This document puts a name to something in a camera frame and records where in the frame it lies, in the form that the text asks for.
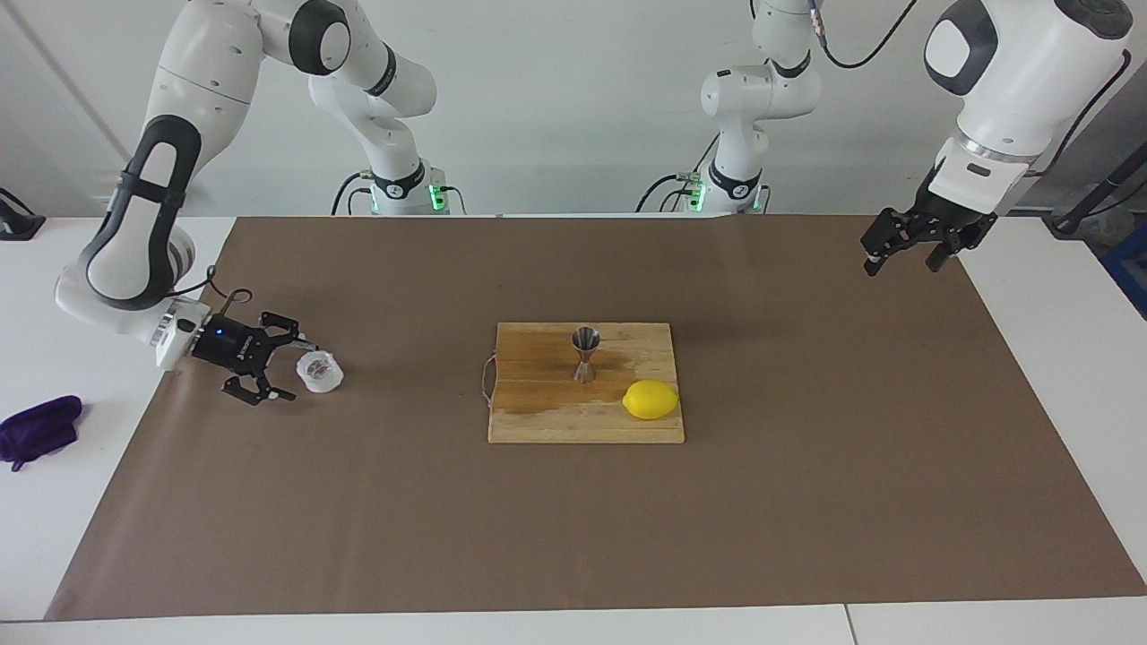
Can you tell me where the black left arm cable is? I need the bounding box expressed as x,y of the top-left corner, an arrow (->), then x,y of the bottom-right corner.
811,0 -> 1132,177

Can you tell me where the yellow lemon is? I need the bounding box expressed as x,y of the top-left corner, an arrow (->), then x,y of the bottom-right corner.
622,379 -> 680,421

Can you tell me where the black stand pole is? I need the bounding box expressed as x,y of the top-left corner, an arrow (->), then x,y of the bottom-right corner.
1044,143 -> 1147,238

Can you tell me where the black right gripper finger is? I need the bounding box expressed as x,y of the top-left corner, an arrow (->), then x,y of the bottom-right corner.
222,367 -> 298,407
260,312 -> 319,354

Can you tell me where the brown paper table mat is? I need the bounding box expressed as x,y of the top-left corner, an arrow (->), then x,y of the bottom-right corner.
45,215 -> 1147,622

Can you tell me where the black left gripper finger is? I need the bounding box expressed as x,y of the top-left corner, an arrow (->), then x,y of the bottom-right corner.
860,208 -> 911,277
925,223 -> 992,272

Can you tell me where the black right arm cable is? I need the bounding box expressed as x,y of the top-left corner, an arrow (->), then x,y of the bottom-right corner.
170,264 -> 254,316

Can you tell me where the purple cloth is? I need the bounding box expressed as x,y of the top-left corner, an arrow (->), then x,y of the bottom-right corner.
0,395 -> 84,473

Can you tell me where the steel double jigger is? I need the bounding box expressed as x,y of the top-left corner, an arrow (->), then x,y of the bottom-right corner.
572,327 -> 602,384

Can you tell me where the clear plastic cup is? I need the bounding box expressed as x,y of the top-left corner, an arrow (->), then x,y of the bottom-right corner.
296,349 -> 346,394

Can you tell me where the wooden cutting board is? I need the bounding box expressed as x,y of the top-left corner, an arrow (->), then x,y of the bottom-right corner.
479,322 -> 686,445

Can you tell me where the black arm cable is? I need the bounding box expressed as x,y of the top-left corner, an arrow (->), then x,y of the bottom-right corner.
811,0 -> 1132,177
170,264 -> 254,316

